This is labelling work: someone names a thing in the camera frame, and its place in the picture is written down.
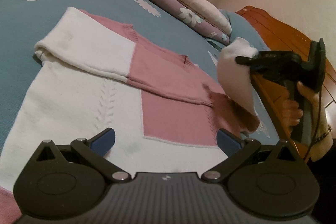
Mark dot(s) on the wooden headboard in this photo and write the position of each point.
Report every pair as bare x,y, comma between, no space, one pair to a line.
275,32

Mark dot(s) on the person's right forearm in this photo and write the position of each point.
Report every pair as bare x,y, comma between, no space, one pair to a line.
321,150

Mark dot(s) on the pink and white sweater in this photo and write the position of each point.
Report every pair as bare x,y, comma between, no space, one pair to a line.
92,98

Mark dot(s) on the blue printed pillow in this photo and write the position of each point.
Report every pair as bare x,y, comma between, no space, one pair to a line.
244,27

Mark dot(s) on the person's right hand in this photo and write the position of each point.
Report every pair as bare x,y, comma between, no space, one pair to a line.
292,111

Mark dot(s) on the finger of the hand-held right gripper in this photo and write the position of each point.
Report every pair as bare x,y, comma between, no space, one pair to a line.
275,62

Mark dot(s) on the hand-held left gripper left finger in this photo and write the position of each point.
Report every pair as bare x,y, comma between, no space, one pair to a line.
103,141

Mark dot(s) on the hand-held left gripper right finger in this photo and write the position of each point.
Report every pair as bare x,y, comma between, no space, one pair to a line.
228,144

